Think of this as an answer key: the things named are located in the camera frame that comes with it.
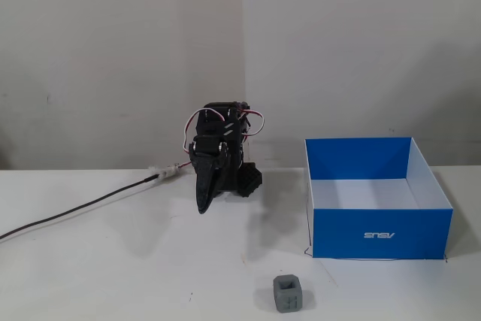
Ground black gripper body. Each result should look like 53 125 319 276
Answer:
189 135 231 168

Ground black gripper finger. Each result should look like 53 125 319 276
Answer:
210 163 228 201
191 155 218 216

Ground gray 3D-printed block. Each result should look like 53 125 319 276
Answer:
272 272 304 314

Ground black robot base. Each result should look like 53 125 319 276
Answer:
221 162 263 199

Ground blue cardboard box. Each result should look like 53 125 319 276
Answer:
304 137 454 260

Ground red white servo wire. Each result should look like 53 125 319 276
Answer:
238 108 268 138
182 108 225 153

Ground white taped cable connector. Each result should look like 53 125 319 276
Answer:
147 162 182 181

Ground black power cable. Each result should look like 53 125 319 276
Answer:
0 176 152 242

